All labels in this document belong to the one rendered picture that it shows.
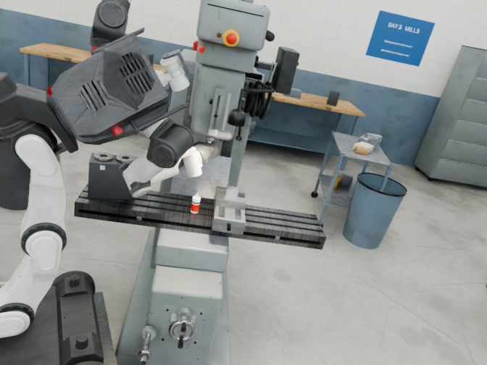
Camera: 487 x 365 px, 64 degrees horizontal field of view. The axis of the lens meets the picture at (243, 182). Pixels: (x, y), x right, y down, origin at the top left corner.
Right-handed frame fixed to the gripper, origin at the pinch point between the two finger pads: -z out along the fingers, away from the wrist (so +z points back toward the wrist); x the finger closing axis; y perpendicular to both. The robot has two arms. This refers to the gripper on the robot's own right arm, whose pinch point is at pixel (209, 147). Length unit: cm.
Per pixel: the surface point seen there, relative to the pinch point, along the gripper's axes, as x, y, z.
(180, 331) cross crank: -17, 63, 52
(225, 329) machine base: -29, 104, 0
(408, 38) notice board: -135, -75, -487
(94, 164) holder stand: 46, 16, 21
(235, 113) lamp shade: -14.7, -24.9, 22.4
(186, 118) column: 24.1, -1.8, -30.5
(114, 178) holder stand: 38.5, 22.3, 16.7
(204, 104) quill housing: 2.3, -22.1, 10.5
